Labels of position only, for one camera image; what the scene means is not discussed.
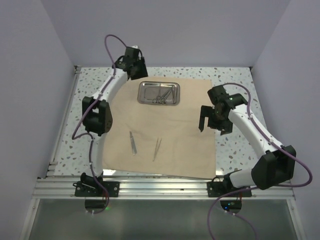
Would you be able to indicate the beige cloth wrap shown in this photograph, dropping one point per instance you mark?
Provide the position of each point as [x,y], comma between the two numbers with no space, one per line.
[184,150]

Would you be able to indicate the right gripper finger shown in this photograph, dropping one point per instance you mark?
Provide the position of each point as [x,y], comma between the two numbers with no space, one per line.
[226,128]
[205,112]

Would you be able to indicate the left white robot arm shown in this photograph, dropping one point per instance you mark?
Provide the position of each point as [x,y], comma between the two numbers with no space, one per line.
[97,118]

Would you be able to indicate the aluminium rail frame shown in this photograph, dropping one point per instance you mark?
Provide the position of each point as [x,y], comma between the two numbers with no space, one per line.
[148,206]

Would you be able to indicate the steel instrument tray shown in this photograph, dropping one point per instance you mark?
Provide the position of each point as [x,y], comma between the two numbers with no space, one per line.
[148,90]

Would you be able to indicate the steel surgical instrument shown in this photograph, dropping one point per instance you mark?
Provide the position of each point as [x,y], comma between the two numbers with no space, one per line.
[157,146]

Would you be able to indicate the steel scalpel handle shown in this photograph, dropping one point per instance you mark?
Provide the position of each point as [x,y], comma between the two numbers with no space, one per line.
[132,142]

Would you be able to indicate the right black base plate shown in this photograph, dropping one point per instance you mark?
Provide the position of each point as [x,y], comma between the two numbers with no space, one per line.
[218,187]

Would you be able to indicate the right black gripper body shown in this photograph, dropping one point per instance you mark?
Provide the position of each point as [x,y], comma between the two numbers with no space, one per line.
[216,120]

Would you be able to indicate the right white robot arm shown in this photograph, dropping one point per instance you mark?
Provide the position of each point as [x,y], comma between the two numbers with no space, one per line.
[275,162]

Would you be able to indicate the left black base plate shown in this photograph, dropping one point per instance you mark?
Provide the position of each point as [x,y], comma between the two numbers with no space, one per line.
[82,190]

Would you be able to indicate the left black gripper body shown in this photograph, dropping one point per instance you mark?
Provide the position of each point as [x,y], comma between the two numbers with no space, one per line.
[138,59]

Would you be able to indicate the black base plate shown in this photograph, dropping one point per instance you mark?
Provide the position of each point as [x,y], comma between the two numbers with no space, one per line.
[218,187]
[82,190]

